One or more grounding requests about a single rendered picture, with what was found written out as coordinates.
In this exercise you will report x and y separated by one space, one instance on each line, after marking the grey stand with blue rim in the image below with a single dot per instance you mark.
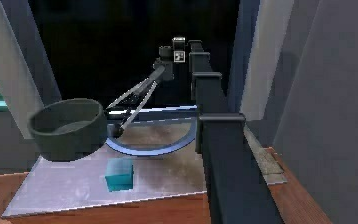
120 173

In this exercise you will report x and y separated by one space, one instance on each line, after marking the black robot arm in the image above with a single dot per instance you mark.
227 150

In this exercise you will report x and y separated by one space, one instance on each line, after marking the dark grey bowl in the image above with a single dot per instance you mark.
67 130

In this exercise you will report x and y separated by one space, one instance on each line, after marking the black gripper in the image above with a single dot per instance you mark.
165 63

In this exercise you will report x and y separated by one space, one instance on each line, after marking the teal box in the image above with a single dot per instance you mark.
119 174

